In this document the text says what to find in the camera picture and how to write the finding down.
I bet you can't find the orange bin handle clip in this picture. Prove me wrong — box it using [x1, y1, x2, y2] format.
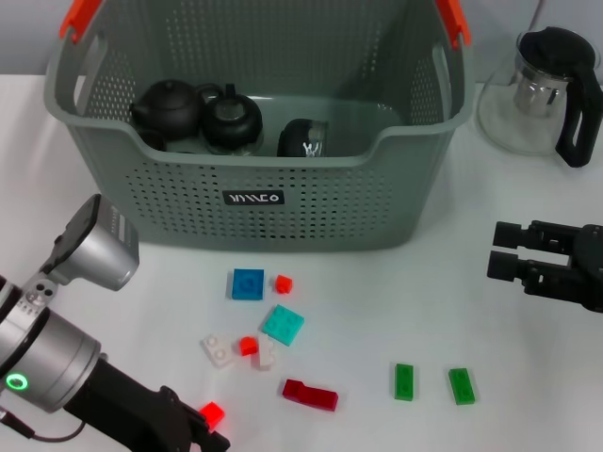
[432, 0, 473, 51]
[59, 0, 104, 44]

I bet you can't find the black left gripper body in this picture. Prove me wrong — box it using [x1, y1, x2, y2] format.
[63, 360, 190, 452]

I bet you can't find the bright red slope brick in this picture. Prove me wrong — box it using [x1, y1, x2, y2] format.
[198, 400, 227, 432]

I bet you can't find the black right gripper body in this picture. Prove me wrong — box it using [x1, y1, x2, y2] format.
[567, 223, 603, 313]

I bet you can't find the white square brick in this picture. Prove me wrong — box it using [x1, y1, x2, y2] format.
[201, 333, 236, 368]

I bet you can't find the teal square brick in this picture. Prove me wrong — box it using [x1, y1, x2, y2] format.
[260, 303, 306, 348]

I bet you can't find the blue square brick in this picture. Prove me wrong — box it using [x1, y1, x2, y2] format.
[231, 267, 266, 300]

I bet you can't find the gray perforated storage bin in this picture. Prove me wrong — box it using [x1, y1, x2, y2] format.
[42, 0, 474, 251]

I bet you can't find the glass pitcher with black lid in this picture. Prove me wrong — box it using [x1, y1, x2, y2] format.
[476, 26, 603, 170]

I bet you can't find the black ceramic teapot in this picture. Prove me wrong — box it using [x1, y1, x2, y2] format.
[129, 79, 208, 141]

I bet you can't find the glass teacup with black holder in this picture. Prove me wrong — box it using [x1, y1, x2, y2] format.
[201, 83, 265, 157]
[276, 117, 331, 159]

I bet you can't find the green rectangular brick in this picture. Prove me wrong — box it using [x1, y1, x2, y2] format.
[393, 362, 417, 401]
[447, 366, 479, 406]

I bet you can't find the dark red long brick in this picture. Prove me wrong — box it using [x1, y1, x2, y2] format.
[281, 378, 339, 413]

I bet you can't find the white narrow brick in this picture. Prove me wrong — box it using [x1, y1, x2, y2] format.
[255, 332, 277, 372]

